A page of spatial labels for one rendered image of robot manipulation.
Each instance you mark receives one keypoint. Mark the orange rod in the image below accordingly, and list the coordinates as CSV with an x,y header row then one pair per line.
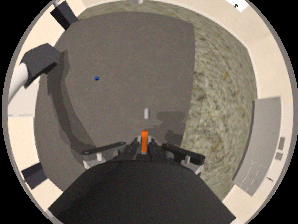
x,y
144,140

